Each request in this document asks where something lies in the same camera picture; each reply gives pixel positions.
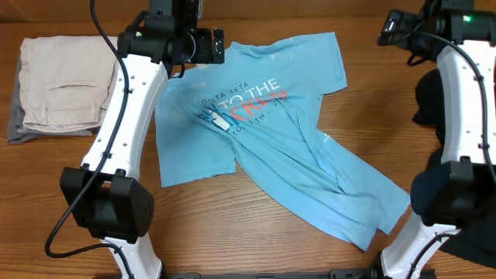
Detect light blue printed t-shirt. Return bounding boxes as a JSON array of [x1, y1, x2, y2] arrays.
[[155, 33, 410, 250]]

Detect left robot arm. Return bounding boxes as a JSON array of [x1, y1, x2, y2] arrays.
[[60, 0, 225, 278]]

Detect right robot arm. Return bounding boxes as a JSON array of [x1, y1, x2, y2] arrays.
[[355, 1, 495, 278]]

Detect folded beige trousers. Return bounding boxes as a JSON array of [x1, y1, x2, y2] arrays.
[[19, 36, 117, 133]]

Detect folded grey garment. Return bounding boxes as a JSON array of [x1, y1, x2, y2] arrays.
[[6, 56, 98, 144]]

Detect black t-shirt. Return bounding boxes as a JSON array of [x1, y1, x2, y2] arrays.
[[412, 69, 495, 268]]

